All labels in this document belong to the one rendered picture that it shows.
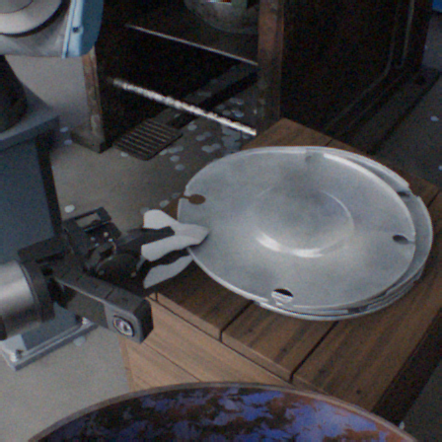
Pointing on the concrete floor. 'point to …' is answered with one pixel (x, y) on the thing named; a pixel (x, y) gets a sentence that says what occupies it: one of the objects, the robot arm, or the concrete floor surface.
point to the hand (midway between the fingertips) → (201, 242)
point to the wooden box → (196, 371)
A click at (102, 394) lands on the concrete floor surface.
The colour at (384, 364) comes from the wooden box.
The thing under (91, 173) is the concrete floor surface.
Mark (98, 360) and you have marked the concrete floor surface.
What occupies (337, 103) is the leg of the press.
